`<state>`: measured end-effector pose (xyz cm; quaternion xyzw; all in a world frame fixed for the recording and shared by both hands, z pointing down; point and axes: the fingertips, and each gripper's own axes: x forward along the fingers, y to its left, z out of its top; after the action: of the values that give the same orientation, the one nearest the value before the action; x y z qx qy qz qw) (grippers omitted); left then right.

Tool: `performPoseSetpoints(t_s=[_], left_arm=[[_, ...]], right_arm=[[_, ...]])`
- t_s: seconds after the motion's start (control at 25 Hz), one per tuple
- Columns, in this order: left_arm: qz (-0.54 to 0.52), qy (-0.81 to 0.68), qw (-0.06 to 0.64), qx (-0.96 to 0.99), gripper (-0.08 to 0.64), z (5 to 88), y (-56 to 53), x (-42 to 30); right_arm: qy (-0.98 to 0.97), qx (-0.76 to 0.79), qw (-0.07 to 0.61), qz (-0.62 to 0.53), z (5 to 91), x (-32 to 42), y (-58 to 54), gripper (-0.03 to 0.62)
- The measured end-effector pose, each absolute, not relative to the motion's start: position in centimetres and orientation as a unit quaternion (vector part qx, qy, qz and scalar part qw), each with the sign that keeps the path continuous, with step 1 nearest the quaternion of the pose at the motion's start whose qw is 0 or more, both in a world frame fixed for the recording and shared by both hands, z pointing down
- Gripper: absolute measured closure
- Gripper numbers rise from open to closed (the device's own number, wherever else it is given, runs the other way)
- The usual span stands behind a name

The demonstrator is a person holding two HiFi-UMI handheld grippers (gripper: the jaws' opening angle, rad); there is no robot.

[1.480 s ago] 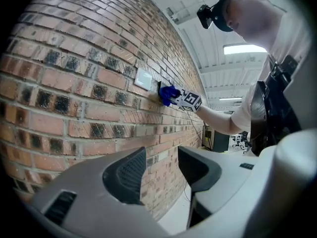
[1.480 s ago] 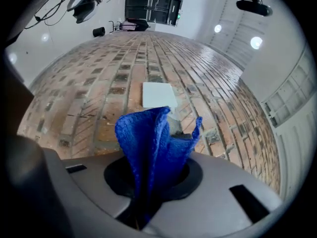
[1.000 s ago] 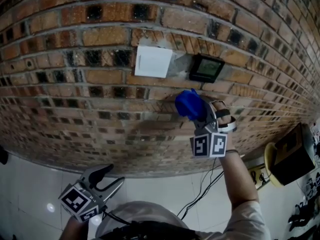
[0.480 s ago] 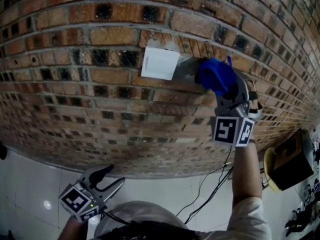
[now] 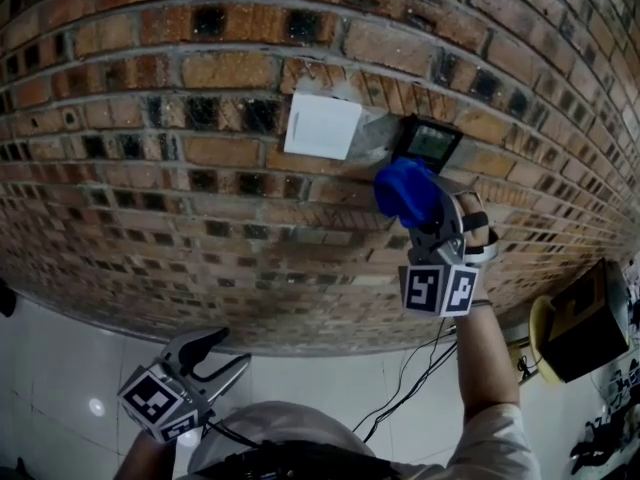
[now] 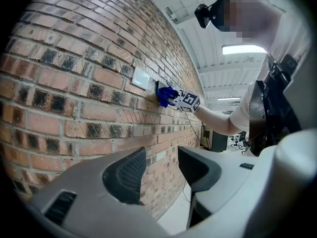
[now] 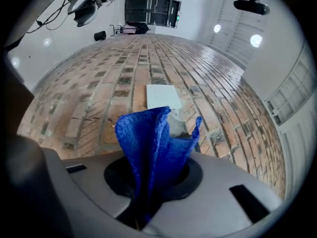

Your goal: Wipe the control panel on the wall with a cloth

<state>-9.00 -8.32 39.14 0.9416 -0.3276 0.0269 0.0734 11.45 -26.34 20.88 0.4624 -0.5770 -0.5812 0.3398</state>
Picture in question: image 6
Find person's head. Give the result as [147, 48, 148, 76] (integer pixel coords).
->
[215, 0, 283, 47]

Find rectangular ceiling light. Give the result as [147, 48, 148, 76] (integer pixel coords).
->
[221, 44, 268, 56]

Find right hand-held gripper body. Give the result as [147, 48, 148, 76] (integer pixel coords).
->
[170, 88, 201, 114]

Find black office chair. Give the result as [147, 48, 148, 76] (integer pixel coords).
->
[230, 131, 250, 150]

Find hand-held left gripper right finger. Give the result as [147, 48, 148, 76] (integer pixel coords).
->
[177, 145, 282, 230]

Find blue cloth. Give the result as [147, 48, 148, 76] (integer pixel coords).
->
[156, 85, 178, 108]

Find black head-worn camera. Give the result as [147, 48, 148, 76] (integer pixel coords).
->
[194, 0, 246, 32]

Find black wall display device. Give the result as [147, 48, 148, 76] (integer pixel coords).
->
[155, 80, 172, 94]

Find person's white shirt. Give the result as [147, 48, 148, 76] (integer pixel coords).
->
[229, 7, 317, 158]

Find person's right forearm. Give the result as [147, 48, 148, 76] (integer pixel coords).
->
[195, 105, 239, 136]

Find white wall switch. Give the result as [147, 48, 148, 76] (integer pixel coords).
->
[131, 66, 151, 89]

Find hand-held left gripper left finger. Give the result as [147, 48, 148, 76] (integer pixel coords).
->
[26, 146, 174, 238]

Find black chest harness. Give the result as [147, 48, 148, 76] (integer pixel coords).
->
[248, 54, 302, 158]

